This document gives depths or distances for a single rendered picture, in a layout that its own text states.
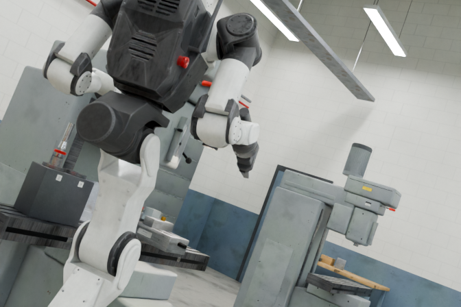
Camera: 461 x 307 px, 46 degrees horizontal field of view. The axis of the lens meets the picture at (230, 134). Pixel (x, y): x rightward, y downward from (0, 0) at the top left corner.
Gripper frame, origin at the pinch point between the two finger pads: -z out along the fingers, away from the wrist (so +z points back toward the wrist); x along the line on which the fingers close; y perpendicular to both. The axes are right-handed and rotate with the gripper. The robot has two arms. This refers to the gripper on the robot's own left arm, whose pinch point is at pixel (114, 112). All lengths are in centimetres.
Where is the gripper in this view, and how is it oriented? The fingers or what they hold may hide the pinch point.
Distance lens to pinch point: 213.6
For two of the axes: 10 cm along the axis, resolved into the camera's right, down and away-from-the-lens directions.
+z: 0.2, -4.1, -9.1
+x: 4.7, -8.0, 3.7
